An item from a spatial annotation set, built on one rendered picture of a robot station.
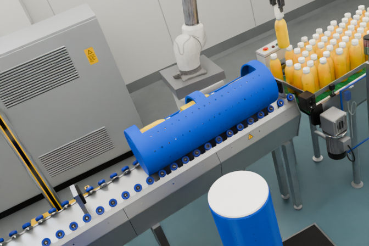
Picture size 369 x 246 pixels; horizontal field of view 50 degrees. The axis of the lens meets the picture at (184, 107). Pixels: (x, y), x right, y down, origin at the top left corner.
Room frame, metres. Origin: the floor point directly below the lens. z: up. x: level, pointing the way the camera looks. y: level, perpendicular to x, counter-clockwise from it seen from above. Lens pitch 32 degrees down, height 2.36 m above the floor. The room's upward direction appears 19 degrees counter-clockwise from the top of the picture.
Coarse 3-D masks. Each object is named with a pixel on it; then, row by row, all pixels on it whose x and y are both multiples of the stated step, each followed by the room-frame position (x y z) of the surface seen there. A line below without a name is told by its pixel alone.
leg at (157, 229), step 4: (156, 224) 1.67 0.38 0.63; (152, 228) 1.67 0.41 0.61; (156, 228) 1.65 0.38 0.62; (160, 228) 1.65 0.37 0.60; (156, 232) 1.65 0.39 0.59; (160, 232) 1.65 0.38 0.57; (156, 236) 1.64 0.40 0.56; (160, 236) 1.65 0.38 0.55; (164, 236) 1.65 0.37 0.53; (160, 240) 1.65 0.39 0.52; (164, 240) 1.65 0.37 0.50; (160, 244) 1.65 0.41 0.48; (164, 244) 1.65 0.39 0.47; (168, 244) 1.65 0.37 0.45
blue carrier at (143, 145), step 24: (264, 72) 1.94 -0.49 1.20; (192, 96) 1.90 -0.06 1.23; (216, 96) 1.85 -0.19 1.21; (240, 96) 1.84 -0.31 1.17; (264, 96) 1.87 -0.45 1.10; (168, 120) 1.77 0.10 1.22; (192, 120) 1.76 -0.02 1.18; (216, 120) 1.77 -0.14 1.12; (240, 120) 1.83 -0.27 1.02; (144, 144) 1.68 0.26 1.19; (168, 144) 1.68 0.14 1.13; (192, 144) 1.72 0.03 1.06; (144, 168) 1.70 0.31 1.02
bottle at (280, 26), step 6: (282, 18) 2.22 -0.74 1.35; (276, 24) 2.23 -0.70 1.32; (282, 24) 2.21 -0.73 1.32; (276, 30) 2.23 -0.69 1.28; (282, 30) 2.20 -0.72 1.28; (276, 36) 2.25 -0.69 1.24; (282, 36) 2.21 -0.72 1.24; (288, 36) 2.23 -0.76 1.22; (282, 42) 2.21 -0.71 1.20; (288, 42) 2.21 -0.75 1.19; (282, 48) 2.21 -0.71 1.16
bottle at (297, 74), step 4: (300, 68) 2.02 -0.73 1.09; (296, 72) 2.02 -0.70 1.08; (300, 72) 2.01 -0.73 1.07; (296, 76) 2.02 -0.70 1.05; (300, 76) 2.01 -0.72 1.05; (296, 80) 2.02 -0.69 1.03; (300, 80) 2.01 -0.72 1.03; (296, 84) 2.02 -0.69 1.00; (300, 84) 2.01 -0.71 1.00; (300, 88) 2.01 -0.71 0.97; (296, 92) 2.03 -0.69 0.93
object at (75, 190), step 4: (76, 184) 1.70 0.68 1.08; (72, 188) 1.67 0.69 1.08; (76, 188) 1.67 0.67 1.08; (72, 192) 1.64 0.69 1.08; (76, 192) 1.63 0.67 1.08; (80, 192) 1.62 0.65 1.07; (76, 196) 1.60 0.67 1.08; (80, 196) 1.61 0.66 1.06; (76, 200) 1.60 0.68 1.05; (80, 200) 1.60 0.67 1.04; (84, 200) 1.61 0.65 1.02; (80, 204) 1.60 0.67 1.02; (84, 204) 1.61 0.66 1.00; (84, 208) 1.60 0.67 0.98; (84, 212) 1.60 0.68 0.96; (88, 212) 1.61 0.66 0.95
